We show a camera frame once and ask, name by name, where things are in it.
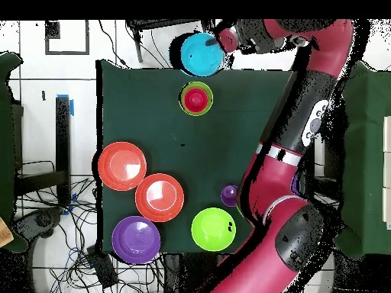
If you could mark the large purple plastic bowl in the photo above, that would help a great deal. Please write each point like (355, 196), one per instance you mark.
(136, 240)
(295, 184)

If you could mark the black square floor frame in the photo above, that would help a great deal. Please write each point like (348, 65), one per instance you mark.
(52, 30)

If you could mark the white box stack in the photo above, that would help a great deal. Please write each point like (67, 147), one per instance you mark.
(388, 137)

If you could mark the large green plastic bowl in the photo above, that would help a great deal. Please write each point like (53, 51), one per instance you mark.
(210, 230)

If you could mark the small blue plastic bowl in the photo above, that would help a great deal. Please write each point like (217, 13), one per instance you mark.
(200, 56)

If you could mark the dark green side table cloth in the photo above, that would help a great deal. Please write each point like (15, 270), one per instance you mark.
(369, 152)
(6, 152)

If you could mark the red plastic cup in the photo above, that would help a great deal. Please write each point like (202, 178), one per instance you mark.
(196, 99)

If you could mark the black metal beam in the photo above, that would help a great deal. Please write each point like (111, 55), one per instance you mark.
(39, 181)
(62, 137)

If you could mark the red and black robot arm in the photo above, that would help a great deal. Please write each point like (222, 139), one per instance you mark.
(275, 189)

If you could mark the dark grey machine base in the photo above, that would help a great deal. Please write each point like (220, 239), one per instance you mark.
(42, 219)

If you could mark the black power strip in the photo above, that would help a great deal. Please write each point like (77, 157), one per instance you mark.
(102, 268)

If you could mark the large orange plastic bowl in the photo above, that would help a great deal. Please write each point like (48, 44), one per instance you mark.
(122, 166)
(159, 197)

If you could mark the purple plastic cup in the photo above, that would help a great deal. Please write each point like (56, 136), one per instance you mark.
(229, 195)

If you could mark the small green plastic bowl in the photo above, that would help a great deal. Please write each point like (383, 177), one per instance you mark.
(210, 103)

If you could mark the tan wooden board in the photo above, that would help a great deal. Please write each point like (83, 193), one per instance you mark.
(4, 233)

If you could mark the black metal frame stand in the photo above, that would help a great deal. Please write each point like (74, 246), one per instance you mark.
(165, 23)

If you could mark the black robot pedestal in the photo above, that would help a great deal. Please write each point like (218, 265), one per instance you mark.
(192, 274)

